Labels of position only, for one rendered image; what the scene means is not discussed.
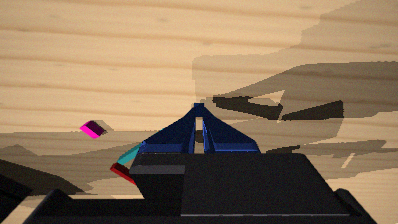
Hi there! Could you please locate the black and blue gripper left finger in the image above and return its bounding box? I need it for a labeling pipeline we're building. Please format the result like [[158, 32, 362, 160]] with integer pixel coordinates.
[[136, 107, 196, 155]]

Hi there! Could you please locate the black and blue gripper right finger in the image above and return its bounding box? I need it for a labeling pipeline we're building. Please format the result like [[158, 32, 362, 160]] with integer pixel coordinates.
[[202, 107, 261, 153]]

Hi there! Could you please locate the turquoise rod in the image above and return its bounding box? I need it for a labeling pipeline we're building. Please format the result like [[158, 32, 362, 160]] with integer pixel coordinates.
[[117, 142, 142, 165]]

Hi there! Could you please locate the magenta rod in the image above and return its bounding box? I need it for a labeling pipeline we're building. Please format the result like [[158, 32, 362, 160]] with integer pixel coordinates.
[[79, 121, 104, 139]]

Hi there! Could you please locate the small blue block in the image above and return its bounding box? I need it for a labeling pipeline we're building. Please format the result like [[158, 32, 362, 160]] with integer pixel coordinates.
[[194, 103, 204, 117]]

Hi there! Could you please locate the red rod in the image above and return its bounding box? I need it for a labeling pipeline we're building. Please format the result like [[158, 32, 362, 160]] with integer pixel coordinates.
[[110, 162, 136, 185]]

